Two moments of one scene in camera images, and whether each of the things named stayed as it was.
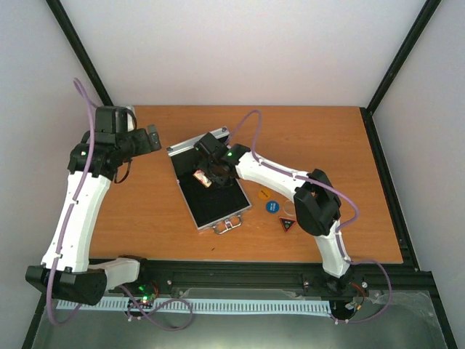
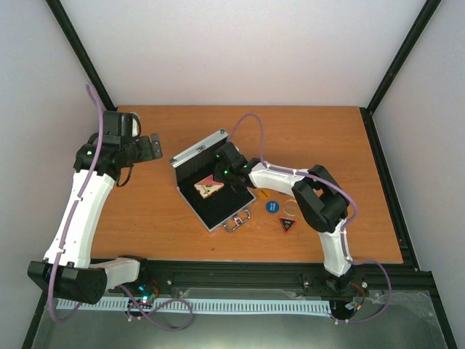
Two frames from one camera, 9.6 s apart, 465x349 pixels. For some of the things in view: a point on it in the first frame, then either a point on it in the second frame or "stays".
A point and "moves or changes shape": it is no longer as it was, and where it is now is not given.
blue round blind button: (272, 206) stays
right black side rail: (389, 190) stays
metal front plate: (392, 319) stays
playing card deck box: (200, 175) -> (208, 186)
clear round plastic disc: (289, 207) stays
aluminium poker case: (219, 207) moves or changes shape
